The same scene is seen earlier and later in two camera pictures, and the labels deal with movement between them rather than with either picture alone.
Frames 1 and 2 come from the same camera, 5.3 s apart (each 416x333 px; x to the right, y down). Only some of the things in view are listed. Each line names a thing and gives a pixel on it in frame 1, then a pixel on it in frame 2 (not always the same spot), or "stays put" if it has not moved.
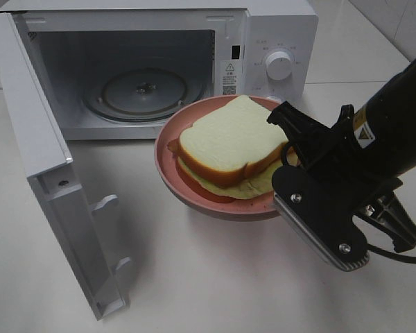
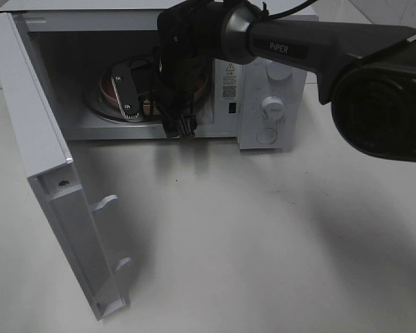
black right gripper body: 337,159 -> 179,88
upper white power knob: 279,65 stays put
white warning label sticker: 229,77 stays put
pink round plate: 166,144 -> 109,93
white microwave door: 48,161 stays put
